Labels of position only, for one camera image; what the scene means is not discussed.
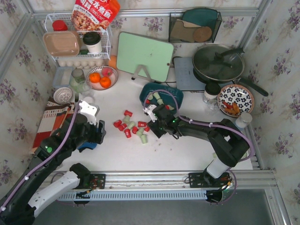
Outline blue cloth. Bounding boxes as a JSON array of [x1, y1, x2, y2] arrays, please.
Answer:
[[77, 142, 97, 152]]

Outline teal plastic storage basket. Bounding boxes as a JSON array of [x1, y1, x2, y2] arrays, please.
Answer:
[[139, 82, 184, 108]]

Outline red capsule top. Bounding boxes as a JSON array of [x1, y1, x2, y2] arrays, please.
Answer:
[[124, 110, 133, 117]]

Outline clear plastic cup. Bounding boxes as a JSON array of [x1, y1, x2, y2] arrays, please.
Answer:
[[206, 99, 220, 115]]

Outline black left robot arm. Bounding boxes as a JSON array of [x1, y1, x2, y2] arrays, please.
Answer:
[[0, 100, 106, 225]]

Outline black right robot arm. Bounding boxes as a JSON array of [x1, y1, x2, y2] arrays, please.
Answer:
[[143, 105, 252, 186]]

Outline small white basket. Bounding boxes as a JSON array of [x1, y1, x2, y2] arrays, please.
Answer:
[[53, 87, 73, 105]]

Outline clear storage box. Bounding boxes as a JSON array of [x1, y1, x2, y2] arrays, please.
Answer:
[[52, 67, 73, 89]]

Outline paper coffee cup black lid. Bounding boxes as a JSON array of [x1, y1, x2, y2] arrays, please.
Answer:
[[202, 82, 221, 103]]

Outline striped red placemat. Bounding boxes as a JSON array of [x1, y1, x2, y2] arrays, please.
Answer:
[[31, 97, 75, 153]]

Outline green glass jar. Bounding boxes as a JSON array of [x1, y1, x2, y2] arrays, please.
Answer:
[[69, 68, 85, 92]]

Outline grey induction cooker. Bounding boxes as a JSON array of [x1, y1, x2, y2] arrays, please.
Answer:
[[173, 57, 205, 91]]

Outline orange fruit right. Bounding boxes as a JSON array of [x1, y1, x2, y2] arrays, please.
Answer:
[[99, 76, 112, 89]]

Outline orange fruit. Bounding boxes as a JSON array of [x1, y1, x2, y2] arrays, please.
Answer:
[[99, 76, 112, 89], [89, 72, 101, 83]]

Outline orange fruit left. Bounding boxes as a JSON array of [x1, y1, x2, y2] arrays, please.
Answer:
[[89, 72, 101, 83]]

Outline fruit bowl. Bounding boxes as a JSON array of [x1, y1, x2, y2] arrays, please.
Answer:
[[86, 66, 118, 90]]

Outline metal cutting board stand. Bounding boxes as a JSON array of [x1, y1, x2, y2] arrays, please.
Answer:
[[131, 65, 153, 82]]

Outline red apple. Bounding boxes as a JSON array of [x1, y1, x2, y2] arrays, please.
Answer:
[[101, 67, 113, 77]]

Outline egg tray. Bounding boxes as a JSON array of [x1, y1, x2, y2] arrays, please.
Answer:
[[57, 59, 106, 69]]

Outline orange sponge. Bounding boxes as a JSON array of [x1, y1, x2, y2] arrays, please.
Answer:
[[108, 55, 117, 69]]

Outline carrot pieces on plate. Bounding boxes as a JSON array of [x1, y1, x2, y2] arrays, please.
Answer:
[[222, 101, 240, 115]]

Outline floral patterned plate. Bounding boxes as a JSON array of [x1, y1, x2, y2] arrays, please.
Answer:
[[217, 84, 255, 118]]

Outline black frying pan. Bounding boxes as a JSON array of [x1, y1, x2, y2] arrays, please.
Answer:
[[192, 44, 269, 97]]

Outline green cutting board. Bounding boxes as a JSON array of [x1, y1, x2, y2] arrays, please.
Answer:
[[117, 32, 174, 82]]

